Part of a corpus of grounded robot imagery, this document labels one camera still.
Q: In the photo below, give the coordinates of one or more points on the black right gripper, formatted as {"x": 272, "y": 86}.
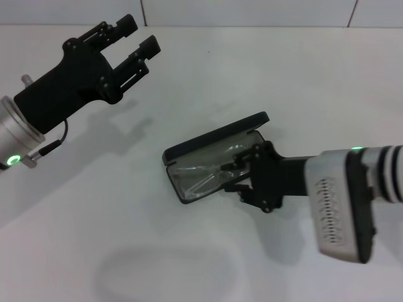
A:
{"x": 270, "y": 179}

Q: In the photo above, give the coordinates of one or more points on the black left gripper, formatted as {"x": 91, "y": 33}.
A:
{"x": 69, "y": 85}

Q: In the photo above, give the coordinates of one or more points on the clear white glasses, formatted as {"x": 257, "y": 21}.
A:
{"x": 201, "y": 182}

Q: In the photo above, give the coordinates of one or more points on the black glasses case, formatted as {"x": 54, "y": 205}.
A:
{"x": 214, "y": 135}

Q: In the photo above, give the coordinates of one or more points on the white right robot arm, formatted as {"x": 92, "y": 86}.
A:
{"x": 384, "y": 176}

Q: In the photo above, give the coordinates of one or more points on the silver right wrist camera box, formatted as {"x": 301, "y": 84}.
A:
{"x": 340, "y": 204}

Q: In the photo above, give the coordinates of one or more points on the small silver wrist post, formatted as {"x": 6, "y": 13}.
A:
{"x": 27, "y": 80}

